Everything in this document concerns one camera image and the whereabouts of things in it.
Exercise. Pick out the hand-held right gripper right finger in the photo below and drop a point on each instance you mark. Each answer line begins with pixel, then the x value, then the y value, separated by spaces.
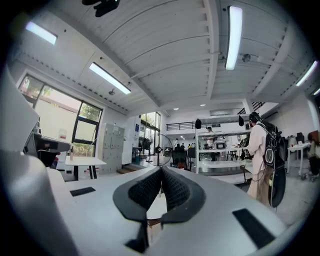
pixel 220 225

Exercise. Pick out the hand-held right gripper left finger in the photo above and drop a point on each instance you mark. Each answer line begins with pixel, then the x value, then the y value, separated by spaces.
pixel 100 212

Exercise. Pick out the black office chair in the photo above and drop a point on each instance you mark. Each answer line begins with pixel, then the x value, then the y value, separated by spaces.
pixel 180 157

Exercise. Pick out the white table with black legs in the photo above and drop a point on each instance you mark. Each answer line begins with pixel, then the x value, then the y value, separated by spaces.
pixel 83 161

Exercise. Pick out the metal shelf rack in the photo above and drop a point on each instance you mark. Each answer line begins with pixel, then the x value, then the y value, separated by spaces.
pixel 220 163

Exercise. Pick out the grey metal lockers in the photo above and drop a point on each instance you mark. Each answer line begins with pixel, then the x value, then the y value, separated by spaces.
pixel 112 147

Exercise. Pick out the black fan stand base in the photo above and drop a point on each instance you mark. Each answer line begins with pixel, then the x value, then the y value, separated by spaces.
pixel 160 150

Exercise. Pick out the large black-framed window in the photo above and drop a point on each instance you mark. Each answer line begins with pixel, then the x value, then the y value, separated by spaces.
pixel 60 117

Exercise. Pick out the white desk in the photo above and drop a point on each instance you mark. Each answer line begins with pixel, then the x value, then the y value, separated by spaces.
pixel 297 147

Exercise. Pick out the long ceiling light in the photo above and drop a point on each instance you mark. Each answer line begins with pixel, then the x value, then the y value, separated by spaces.
pixel 110 78
pixel 233 37
pixel 306 73
pixel 41 33

